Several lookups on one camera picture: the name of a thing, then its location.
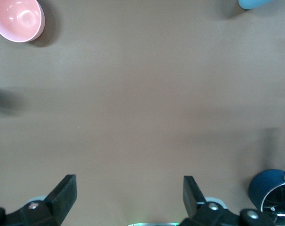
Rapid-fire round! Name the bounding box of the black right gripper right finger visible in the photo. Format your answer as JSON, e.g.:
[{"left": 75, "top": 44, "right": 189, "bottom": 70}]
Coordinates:
[{"left": 177, "top": 175, "right": 275, "bottom": 226}]

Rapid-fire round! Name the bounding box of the dark blue pot with handle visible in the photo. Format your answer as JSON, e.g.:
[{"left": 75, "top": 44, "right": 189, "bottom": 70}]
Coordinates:
[{"left": 248, "top": 165, "right": 285, "bottom": 226}]

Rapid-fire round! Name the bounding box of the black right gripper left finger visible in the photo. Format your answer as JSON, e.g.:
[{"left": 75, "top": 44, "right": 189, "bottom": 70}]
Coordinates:
[{"left": 0, "top": 174, "right": 78, "bottom": 226}]

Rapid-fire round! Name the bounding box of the brown table mat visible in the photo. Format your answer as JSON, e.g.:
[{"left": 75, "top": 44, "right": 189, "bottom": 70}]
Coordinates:
[{"left": 0, "top": 0, "right": 285, "bottom": 226}]

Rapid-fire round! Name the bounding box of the pink bowl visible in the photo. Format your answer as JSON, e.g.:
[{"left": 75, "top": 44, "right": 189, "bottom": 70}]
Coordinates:
[{"left": 0, "top": 0, "right": 46, "bottom": 43}]

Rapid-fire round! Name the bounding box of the tall blue cup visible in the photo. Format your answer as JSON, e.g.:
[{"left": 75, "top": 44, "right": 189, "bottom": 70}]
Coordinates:
[{"left": 238, "top": 0, "right": 275, "bottom": 10}]

